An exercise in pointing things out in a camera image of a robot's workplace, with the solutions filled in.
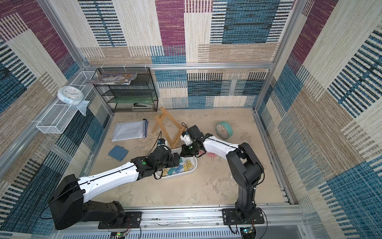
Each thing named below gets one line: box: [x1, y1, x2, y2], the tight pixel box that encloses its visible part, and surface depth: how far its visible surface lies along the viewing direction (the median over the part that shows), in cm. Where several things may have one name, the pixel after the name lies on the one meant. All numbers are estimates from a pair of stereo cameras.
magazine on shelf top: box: [85, 73, 138, 86], surface depth 89 cm
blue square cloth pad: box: [107, 144, 129, 162], surface depth 98 cm
